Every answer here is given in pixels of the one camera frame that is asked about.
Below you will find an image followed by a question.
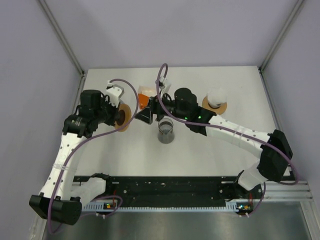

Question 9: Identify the wooden rimmed glass dripper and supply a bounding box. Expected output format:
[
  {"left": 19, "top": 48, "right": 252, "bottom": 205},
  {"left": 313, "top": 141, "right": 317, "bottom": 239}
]
[{"left": 202, "top": 96, "right": 228, "bottom": 115}]

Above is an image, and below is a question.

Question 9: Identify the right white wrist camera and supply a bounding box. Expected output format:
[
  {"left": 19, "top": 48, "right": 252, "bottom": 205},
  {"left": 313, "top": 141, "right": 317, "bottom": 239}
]
[{"left": 159, "top": 76, "right": 172, "bottom": 98}]

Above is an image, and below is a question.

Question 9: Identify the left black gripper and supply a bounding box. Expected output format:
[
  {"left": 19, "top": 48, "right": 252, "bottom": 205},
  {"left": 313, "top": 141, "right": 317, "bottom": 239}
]
[{"left": 94, "top": 96, "right": 121, "bottom": 127}]

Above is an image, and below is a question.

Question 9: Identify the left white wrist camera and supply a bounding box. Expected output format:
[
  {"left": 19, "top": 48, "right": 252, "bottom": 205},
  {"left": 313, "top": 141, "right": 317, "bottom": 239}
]
[{"left": 105, "top": 81, "right": 125, "bottom": 107}]

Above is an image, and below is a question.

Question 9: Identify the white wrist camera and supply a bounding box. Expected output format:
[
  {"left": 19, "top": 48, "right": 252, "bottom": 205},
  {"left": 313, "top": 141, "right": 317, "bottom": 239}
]
[
  {"left": 105, "top": 81, "right": 125, "bottom": 107},
  {"left": 159, "top": 76, "right": 172, "bottom": 98}
]

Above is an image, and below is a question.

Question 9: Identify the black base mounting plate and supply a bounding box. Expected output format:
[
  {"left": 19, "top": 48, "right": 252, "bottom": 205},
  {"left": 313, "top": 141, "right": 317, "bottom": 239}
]
[{"left": 72, "top": 174, "right": 268, "bottom": 208}]

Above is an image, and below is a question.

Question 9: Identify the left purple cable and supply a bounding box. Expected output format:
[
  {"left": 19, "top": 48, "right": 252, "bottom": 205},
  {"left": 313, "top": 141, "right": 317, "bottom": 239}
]
[{"left": 47, "top": 78, "right": 140, "bottom": 235}]

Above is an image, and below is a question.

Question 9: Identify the aluminium frame rail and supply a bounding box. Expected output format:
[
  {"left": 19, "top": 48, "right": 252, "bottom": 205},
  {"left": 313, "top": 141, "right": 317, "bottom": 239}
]
[{"left": 264, "top": 181, "right": 313, "bottom": 202}]

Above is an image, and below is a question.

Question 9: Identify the grey slotted cable duct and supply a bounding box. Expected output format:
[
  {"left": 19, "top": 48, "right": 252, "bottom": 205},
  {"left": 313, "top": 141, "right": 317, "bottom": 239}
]
[{"left": 82, "top": 201, "right": 253, "bottom": 213}]

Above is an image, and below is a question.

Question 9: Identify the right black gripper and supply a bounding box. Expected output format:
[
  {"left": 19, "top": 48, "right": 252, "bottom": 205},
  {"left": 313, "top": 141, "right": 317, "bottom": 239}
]
[{"left": 135, "top": 91, "right": 189, "bottom": 126}]

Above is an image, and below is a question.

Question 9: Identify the orange white coffee filter bag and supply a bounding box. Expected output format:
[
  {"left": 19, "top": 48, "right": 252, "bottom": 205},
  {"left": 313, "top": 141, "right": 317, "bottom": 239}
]
[{"left": 137, "top": 85, "right": 157, "bottom": 110}]

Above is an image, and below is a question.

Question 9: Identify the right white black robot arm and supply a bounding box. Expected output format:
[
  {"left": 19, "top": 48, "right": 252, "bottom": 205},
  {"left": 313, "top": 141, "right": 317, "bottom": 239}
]
[{"left": 135, "top": 88, "right": 293, "bottom": 198}]

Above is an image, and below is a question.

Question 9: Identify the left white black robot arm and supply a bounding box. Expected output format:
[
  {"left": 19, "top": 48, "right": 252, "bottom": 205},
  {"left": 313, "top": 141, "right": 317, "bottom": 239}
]
[{"left": 29, "top": 86, "right": 124, "bottom": 225}]

